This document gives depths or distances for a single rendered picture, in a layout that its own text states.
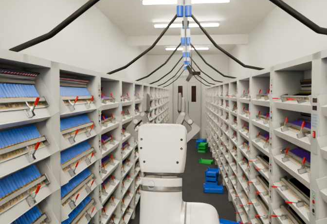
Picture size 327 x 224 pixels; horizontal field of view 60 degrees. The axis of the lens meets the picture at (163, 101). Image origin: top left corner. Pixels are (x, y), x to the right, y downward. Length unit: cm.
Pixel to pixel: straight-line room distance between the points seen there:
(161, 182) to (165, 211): 5
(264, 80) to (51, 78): 197
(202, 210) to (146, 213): 10
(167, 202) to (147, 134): 14
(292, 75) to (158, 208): 174
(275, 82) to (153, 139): 163
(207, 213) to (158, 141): 16
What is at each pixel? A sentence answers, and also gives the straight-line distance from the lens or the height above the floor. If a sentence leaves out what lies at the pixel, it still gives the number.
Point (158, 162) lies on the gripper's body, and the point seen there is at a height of 142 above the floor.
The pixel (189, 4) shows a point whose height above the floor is 234.
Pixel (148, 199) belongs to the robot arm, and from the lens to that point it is 57.
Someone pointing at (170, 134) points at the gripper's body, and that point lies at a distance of 58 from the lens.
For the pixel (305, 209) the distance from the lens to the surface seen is 179.
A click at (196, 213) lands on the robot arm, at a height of 134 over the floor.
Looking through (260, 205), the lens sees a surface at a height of 56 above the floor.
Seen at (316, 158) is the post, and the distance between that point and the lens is 152.
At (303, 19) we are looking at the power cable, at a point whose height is 184.
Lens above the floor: 156
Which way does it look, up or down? 2 degrees down
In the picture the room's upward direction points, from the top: straight up
